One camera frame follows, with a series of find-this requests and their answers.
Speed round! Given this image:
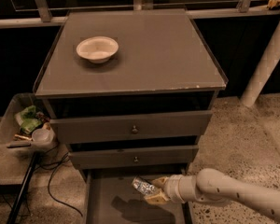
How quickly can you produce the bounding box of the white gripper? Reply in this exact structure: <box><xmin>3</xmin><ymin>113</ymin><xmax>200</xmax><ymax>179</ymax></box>
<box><xmin>144</xmin><ymin>175</ymin><xmax>185</xmax><ymax>205</ymax></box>

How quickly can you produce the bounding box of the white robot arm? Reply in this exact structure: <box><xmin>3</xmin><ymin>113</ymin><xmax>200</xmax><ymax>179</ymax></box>
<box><xmin>138</xmin><ymin>169</ymin><xmax>280</xmax><ymax>224</ymax></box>

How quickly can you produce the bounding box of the grey middle drawer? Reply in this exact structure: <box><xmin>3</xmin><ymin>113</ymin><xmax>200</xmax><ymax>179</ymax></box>
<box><xmin>69</xmin><ymin>146</ymin><xmax>198</xmax><ymax>170</ymax></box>

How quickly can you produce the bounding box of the grey open bottom drawer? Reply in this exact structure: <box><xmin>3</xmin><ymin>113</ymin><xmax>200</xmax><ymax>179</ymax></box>
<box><xmin>82</xmin><ymin>164</ymin><xmax>194</xmax><ymax>224</ymax></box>

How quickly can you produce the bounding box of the brass top drawer knob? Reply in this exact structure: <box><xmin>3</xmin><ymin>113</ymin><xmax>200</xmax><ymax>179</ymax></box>
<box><xmin>132</xmin><ymin>125</ymin><xmax>139</xmax><ymax>134</ymax></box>

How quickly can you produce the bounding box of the grey top drawer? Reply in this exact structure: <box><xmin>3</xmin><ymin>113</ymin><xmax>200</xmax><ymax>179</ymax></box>
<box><xmin>50</xmin><ymin>110</ymin><xmax>212</xmax><ymax>144</ymax></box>

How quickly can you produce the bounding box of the grey drawer cabinet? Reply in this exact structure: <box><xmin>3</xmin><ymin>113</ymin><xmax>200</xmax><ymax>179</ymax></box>
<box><xmin>33</xmin><ymin>8</ymin><xmax>229</xmax><ymax>182</ymax></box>

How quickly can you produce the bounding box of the clear plastic cup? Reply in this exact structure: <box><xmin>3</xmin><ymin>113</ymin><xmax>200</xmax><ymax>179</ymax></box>
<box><xmin>32</xmin><ymin>129</ymin><xmax>49</xmax><ymax>142</ymax></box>

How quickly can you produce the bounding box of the green snack bag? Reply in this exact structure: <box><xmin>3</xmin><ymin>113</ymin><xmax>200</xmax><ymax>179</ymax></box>
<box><xmin>14</xmin><ymin>105</ymin><xmax>42</xmax><ymax>134</ymax></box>

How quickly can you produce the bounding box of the black metal stand leg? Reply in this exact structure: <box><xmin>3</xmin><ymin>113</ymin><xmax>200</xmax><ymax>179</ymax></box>
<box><xmin>7</xmin><ymin>152</ymin><xmax>40</xmax><ymax>224</ymax></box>

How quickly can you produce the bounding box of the clear plastic bin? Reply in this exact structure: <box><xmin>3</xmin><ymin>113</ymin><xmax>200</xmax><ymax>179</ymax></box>
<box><xmin>0</xmin><ymin>93</ymin><xmax>57</xmax><ymax>156</ymax></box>

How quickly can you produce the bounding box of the white paper bowl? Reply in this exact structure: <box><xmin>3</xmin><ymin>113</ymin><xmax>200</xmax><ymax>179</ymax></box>
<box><xmin>76</xmin><ymin>36</ymin><xmax>119</xmax><ymax>63</ymax></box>

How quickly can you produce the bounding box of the white diagonal pole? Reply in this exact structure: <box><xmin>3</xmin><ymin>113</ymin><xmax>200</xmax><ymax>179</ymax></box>
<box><xmin>241</xmin><ymin>21</ymin><xmax>280</xmax><ymax>107</ymax></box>

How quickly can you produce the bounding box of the metal window railing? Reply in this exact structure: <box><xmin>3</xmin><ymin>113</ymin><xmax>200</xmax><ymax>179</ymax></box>
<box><xmin>0</xmin><ymin>0</ymin><xmax>280</xmax><ymax>30</ymax></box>

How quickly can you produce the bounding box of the small yellow object on ledge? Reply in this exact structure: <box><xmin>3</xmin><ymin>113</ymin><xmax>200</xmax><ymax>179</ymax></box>
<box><xmin>267</xmin><ymin>0</ymin><xmax>280</xmax><ymax>10</ymax></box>

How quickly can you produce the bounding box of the black cable on floor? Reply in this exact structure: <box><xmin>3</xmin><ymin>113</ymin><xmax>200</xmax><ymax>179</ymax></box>
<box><xmin>34</xmin><ymin>142</ymin><xmax>84</xmax><ymax>217</ymax></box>

